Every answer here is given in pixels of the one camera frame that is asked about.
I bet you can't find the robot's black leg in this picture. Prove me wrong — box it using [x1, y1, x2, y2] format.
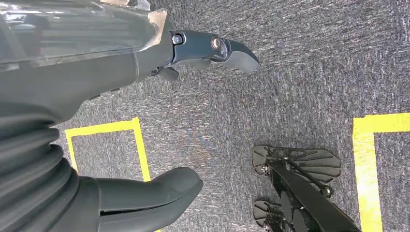
[264, 157, 361, 232]

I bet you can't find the yellow floor tape square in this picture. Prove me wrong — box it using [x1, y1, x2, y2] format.
[352, 113, 410, 232]
[65, 116, 162, 232]

